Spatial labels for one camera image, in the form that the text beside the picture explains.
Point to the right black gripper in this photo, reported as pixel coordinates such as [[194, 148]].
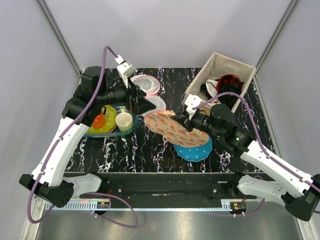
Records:
[[188, 124]]

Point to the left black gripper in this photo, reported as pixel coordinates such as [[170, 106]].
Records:
[[140, 105]]

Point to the floral mesh laundry bag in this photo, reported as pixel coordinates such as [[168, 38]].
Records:
[[160, 122]]

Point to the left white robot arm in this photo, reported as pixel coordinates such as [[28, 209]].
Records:
[[47, 180]]

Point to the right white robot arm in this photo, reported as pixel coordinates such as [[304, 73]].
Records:
[[298, 192]]

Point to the white round mesh bra bag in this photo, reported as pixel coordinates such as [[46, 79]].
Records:
[[151, 86]]

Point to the red and black bra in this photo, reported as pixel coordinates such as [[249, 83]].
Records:
[[229, 83]]

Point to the cream cup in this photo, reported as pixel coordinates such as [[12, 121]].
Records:
[[124, 121]]

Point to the blue polka dot plate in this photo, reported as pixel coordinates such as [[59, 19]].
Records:
[[194, 154]]

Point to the yellow polka dot plate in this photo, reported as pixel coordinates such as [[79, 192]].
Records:
[[110, 121]]

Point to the teal plastic bin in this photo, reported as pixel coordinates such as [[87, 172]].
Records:
[[116, 132]]

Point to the orange plastic lid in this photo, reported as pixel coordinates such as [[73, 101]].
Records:
[[99, 121]]

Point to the wicker basket with liner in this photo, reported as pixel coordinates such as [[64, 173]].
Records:
[[217, 66]]

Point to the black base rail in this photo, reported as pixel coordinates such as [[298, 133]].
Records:
[[172, 191]]

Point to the left aluminium frame post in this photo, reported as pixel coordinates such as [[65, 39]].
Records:
[[59, 36]]

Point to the aluminium frame post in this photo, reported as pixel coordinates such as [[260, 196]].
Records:
[[277, 32], [59, 36]]

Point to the right aluminium frame post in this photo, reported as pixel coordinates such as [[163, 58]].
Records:
[[277, 32]]

